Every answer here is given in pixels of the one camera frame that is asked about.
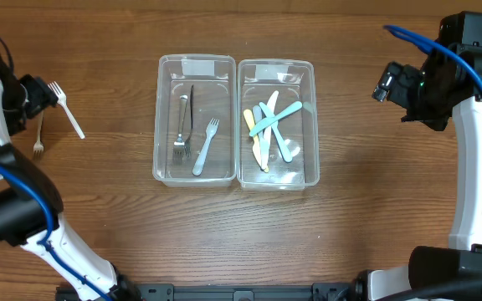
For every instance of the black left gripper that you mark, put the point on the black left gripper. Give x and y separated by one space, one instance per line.
37 96

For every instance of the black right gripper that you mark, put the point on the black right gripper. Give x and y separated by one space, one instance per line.
427 115

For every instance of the mint green plastic knife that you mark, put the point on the mint green plastic knife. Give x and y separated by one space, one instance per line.
268 121

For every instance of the white plastic knife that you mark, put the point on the white plastic knife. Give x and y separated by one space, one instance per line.
265 141

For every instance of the light blue plastic knife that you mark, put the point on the light blue plastic knife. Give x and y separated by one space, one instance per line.
285 152

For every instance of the pale grey-blue plastic knife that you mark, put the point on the pale grey-blue plastic knife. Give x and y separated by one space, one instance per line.
258 116

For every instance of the large metal fork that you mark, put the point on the large metal fork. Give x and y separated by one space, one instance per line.
179 146

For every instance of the black handled metal fork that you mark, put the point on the black handled metal fork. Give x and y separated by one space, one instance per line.
188 140

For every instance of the yellow plastic knife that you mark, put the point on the yellow plastic knife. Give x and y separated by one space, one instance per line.
249 119

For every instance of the white rounded plastic fork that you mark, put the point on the white rounded plastic fork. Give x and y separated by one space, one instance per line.
210 132

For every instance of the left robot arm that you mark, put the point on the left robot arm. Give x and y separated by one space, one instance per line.
31 208

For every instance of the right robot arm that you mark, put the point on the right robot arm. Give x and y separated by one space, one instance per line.
447 89

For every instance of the clear right plastic container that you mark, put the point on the clear right plastic container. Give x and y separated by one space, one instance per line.
295 81

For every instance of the clear plastic container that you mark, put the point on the clear plastic container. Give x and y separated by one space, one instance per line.
295 81
215 96

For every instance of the clear left plastic container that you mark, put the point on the clear left plastic container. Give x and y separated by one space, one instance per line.
215 96

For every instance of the small metal fork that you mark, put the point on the small metal fork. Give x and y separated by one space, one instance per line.
38 147

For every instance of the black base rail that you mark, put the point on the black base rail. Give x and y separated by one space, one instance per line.
314 292

